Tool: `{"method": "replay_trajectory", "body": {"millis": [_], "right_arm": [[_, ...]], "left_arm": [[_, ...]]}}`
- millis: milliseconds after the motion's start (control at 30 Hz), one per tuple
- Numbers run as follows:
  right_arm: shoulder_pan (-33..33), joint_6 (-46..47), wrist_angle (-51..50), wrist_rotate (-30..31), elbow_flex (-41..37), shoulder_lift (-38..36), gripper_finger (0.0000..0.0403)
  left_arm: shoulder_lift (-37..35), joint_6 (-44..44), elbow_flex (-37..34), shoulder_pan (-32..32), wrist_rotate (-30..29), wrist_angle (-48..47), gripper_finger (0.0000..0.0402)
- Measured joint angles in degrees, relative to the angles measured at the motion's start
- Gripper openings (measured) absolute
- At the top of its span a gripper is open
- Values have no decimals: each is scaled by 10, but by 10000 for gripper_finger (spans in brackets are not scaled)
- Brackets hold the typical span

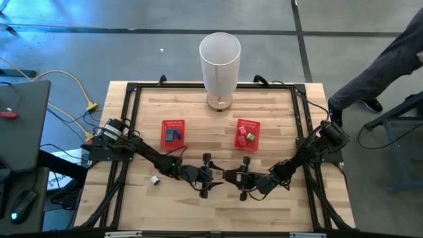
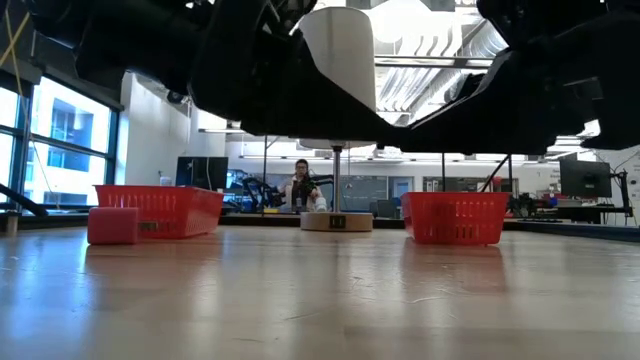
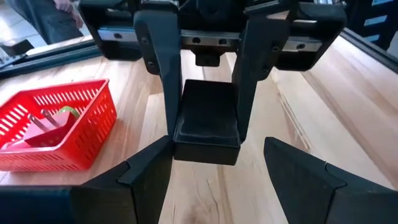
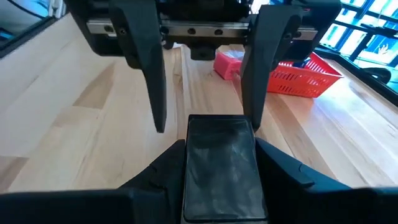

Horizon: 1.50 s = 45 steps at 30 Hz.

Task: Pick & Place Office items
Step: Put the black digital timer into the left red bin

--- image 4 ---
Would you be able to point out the red plastic basket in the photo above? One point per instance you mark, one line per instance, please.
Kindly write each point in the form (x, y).
(304, 82)

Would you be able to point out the black table clamp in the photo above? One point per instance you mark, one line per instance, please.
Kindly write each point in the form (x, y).
(377, 74)

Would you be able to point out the silver aluminium extrusion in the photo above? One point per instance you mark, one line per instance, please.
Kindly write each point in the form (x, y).
(57, 6)

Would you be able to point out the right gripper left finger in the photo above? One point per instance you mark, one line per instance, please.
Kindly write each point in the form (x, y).
(93, 207)

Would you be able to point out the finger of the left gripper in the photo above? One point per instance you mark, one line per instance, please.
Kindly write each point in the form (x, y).
(264, 46)
(143, 40)

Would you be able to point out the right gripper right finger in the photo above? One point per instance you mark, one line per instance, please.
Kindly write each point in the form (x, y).
(311, 202)

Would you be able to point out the black power bank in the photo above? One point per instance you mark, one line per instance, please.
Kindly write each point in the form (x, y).
(222, 168)

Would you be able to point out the pink wall charger block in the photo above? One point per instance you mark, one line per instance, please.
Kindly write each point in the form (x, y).
(227, 65)

